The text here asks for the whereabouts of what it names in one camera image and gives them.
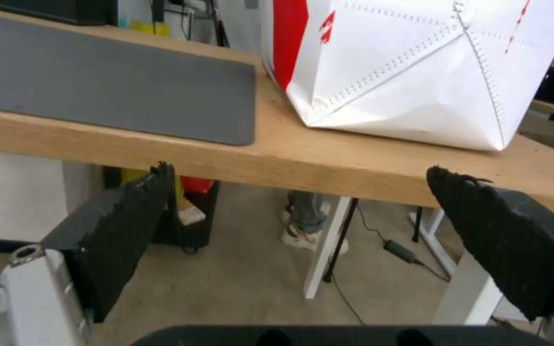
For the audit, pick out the white table leg frame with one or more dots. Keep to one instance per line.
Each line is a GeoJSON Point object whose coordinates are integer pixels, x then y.
{"type": "Point", "coordinates": [464, 274]}

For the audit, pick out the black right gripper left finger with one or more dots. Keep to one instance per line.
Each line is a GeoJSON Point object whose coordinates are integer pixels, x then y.
{"type": "Point", "coordinates": [113, 230]}

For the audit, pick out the wooden table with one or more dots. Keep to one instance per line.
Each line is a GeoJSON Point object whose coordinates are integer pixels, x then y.
{"type": "Point", "coordinates": [277, 144]}

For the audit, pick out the white red paper takeout bag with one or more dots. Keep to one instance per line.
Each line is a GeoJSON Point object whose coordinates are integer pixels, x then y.
{"type": "Point", "coordinates": [402, 68]}

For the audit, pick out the person's legs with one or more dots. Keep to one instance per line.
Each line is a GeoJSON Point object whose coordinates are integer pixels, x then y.
{"type": "Point", "coordinates": [306, 223]}

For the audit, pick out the grey desk mat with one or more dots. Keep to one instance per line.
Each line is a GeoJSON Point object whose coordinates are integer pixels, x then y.
{"type": "Point", "coordinates": [108, 75]}

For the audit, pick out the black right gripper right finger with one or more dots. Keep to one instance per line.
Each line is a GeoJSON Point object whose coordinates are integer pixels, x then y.
{"type": "Point", "coordinates": [503, 234]}

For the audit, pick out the white table leg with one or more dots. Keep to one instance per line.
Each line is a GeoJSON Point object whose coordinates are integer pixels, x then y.
{"type": "Point", "coordinates": [327, 245]}

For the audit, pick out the black storage box under table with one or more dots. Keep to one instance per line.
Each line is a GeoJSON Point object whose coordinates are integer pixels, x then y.
{"type": "Point", "coordinates": [190, 216]}

